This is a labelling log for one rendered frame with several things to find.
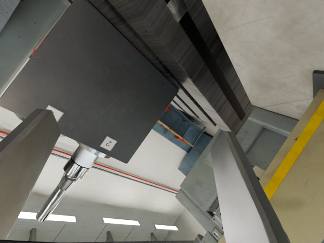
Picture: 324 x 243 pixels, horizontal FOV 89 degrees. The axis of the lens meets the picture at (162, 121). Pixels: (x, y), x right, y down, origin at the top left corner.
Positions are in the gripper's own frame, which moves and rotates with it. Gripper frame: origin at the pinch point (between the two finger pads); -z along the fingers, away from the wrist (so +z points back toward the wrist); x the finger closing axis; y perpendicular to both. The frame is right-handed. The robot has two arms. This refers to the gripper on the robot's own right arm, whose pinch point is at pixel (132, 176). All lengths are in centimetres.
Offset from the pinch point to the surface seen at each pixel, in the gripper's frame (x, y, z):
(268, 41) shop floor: -85, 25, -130
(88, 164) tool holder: 10.2, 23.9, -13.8
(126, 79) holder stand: 4.0, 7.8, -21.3
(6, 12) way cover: 38, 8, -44
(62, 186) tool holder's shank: 14.9, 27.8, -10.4
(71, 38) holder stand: 11.5, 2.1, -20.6
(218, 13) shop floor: -47, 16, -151
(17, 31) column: 39, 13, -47
